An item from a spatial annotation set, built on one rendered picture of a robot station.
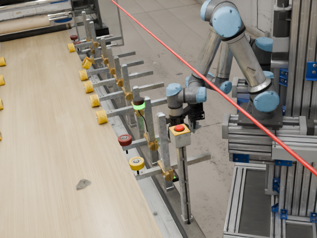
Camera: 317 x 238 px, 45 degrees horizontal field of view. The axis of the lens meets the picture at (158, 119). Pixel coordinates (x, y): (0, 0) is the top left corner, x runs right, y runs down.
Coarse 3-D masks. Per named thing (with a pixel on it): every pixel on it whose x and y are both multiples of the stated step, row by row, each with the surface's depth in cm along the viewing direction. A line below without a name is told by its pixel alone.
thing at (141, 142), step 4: (156, 136) 226; (136, 140) 224; (140, 140) 224; (144, 140) 223; (132, 144) 222; (136, 144) 223; (140, 144) 223; (144, 144) 224; (124, 148) 221; (128, 148) 222
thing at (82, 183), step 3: (81, 180) 188; (84, 180) 188; (87, 180) 186; (78, 183) 185; (81, 183) 186; (84, 183) 186; (87, 183) 186; (90, 183) 187; (75, 186) 186; (78, 186) 184; (81, 186) 185; (84, 186) 184; (78, 189) 183
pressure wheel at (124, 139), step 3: (123, 135) 222; (126, 135) 222; (129, 135) 221; (120, 138) 220; (123, 138) 219; (126, 138) 219; (129, 138) 218; (120, 141) 217; (123, 141) 216; (126, 141) 216; (129, 141) 218; (120, 144) 218; (123, 144) 217; (126, 144) 217; (129, 144) 218; (126, 153) 224
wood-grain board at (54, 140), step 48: (0, 48) 398; (48, 48) 382; (0, 96) 290; (48, 96) 281; (0, 144) 228; (48, 144) 222; (96, 144) 217; (0, 192) 188; (48, 192) 184; (96, 192) 181
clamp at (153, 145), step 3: (144, 135) 227; (147, 135) 226; (147, 138) 223; (147, 141) 222; (153, 141) 220; (156, 141) 220; (147, 144) 225; (150, 144) 219; (153, 144) 218; (156, 144) 218; (150, 147) 218; (153, 147) 219; (156, 147) 219; (153, 150) 220
